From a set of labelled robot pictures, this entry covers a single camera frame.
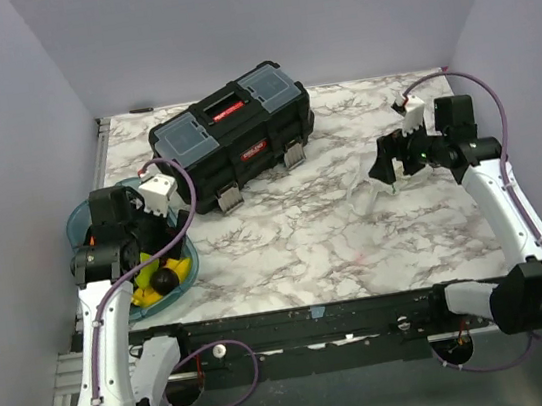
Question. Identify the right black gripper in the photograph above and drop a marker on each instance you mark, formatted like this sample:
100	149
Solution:
393	145

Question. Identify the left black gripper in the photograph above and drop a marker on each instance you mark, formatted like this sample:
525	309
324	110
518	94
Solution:
166	237

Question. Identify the white plastic bag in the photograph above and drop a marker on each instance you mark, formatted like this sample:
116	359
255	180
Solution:
364	194

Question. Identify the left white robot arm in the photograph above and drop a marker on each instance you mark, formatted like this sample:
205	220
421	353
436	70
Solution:
108	377

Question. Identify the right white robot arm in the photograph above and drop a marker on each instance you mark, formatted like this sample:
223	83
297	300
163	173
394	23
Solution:
514	303

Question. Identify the dark fake plum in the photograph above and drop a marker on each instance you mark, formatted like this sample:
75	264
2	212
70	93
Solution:
164	281

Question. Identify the yellow fake banana bunch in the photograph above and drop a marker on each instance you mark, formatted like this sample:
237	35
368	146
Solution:
144	296

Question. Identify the black plastic toolbox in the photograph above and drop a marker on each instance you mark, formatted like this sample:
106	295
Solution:
230	137

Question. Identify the teal plastic fruit bowl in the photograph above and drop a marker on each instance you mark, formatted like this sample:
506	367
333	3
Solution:
119	227

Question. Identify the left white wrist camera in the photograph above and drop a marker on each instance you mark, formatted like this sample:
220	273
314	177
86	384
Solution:
156	191

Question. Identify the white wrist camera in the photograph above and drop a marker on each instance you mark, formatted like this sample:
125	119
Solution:
411	108
156	191

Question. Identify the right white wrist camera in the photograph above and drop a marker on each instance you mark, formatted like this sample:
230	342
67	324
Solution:
411	108

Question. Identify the black metal base rail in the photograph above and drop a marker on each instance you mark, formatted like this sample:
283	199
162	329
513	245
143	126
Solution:
317	339

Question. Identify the aluminium frame profile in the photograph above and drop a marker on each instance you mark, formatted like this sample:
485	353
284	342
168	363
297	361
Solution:
68	378

